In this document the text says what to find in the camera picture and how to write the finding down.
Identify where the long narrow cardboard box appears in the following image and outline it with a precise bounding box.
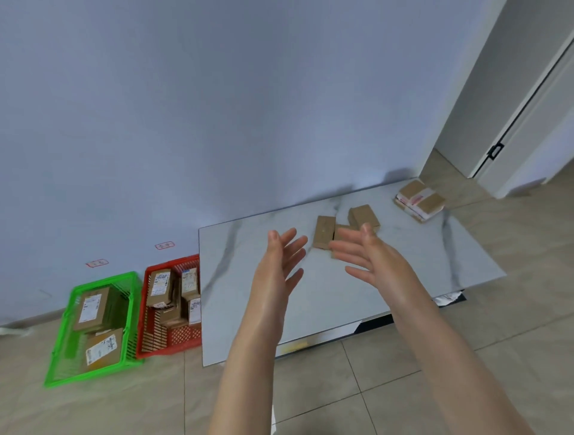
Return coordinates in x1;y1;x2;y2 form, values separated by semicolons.
159;304;188;328

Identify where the yellow-taped cardboard box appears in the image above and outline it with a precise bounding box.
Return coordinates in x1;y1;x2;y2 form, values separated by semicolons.
83;327;126;370

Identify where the person's left hand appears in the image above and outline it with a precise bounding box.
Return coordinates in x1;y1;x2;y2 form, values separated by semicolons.
244;227;309;324

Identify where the grey skirting board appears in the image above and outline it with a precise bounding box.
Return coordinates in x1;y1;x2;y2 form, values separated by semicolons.
0;309;68;328

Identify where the red plastic basket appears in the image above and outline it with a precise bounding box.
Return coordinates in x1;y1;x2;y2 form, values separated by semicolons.
135;254;203;360

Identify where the grey table drawer front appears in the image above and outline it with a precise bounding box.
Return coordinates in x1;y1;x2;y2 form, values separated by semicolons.
276;322;359;359

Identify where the small plain cardboard box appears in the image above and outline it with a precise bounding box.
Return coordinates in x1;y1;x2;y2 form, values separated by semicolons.
347;204;381;234
331;223;359;261

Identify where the tall parcel with 9777 sticker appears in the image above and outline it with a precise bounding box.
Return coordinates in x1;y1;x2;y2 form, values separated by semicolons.
146;268;173;310

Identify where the parcel with red white tape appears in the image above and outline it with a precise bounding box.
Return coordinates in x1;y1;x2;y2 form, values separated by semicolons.
394;179;447;224

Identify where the person's right forearm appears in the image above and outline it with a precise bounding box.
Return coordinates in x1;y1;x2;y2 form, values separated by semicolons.
390;295;537;435

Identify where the person's left forearm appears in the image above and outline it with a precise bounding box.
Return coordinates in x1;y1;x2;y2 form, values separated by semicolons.
206;318;288;435

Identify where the white door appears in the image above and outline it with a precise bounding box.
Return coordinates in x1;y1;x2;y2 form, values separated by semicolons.
471;26;574;198

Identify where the person's right hand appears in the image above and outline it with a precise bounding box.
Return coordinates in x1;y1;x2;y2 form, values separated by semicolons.
328;223;433;320

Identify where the small parcel marked 8772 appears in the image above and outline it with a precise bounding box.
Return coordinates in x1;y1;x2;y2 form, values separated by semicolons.
181;268;200;300

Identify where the narrow taped parcel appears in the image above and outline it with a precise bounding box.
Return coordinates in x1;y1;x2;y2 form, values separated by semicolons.
312;216;337;251

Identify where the green plastic basket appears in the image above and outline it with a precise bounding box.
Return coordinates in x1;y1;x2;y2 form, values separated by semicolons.
43;271;145;389

